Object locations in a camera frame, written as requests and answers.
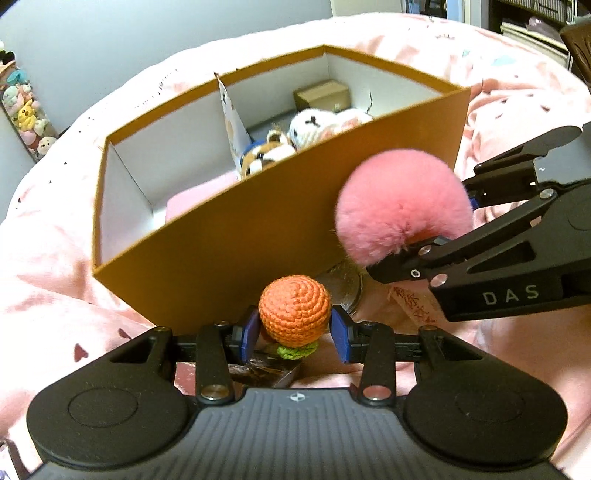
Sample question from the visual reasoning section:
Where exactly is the pink fluffy pompom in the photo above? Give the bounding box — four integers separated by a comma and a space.
333, 148, 475, 268

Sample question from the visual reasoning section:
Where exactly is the white crochet bear with bouquet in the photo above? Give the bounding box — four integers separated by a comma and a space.
287, 105, 375, 151

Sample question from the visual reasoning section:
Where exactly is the brown sailor plush dog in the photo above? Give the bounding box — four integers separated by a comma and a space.
239, 130, 298, 178

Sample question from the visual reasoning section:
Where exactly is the orange crochet fruit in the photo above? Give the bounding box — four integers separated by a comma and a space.
257, 274, 333, 361

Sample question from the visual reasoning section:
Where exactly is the white printed packet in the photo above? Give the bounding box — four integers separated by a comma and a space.
215, 73, 252, 178

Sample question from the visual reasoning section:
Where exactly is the pink printed box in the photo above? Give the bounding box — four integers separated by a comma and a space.
165, 173, 241, 222

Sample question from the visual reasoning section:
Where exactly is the silver round tin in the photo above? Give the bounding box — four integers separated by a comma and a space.
318, 261, 363, 317

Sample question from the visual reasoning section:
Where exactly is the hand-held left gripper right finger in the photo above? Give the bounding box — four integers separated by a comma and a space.
330, 305, 468, 404

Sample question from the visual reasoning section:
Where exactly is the orange cardboard box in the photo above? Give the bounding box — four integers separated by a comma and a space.
91, 44, 472, 335

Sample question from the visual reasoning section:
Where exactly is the clear tube of plush toys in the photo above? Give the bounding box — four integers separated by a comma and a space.
0, 48, 58, 162

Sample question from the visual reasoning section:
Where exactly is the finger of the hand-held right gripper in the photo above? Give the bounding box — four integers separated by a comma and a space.
365, 189, 559, 288
462, 124, 583, 210

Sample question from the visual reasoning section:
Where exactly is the pink printed blanket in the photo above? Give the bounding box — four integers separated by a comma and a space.
0, 14, 591, 467

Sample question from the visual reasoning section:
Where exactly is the brown wooden object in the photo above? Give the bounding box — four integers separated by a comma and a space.
560, 18, 591, 88

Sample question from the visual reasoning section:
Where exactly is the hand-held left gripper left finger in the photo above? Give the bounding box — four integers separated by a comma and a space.
111, 307, 262, 403

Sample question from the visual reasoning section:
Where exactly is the pink paper with red writing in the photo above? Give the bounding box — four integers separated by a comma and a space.
388, 281, 444, 328

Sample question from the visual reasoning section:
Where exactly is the small gold box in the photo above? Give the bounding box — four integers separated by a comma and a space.
293, 79, 350, 112

